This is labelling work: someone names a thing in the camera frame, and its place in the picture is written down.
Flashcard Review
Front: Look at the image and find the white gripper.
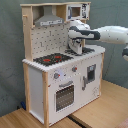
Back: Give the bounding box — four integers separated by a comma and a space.
69, 39, 83, 55

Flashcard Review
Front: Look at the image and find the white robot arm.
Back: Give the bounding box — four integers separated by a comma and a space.
68, 20, 128, 61

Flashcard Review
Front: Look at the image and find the wooden toy kitchen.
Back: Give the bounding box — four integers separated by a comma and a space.
22, 2, 105, 127

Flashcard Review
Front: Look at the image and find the metal toy sink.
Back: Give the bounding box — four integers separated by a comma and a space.
65, 47, 95, 56

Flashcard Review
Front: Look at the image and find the black toy stovetop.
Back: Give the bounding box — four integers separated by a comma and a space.
34, 53, 71, 66

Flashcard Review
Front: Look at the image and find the right red oven knob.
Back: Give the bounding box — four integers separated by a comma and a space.
71, 65, 79, 73

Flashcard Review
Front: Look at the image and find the red oven knob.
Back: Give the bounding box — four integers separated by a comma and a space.
54, 73, 60, 79
71, 65, 79, 73

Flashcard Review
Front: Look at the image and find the grey ice dispenser panel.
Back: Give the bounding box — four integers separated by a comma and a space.
87, 65, 96, 82

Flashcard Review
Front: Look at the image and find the toy microwave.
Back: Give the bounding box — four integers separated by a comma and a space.
66, 3, 90, 21

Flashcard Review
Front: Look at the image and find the grey range hood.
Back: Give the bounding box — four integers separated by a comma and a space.
35, 6, 64, 27

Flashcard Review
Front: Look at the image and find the left red oven knob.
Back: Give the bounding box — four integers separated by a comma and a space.
54, 73, 60, 79

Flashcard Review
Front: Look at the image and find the toy oven door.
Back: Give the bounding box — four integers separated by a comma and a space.
49, 78, 80, 120

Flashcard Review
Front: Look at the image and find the grey cabinet door handle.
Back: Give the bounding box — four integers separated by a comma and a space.
82, 76, 87, 91

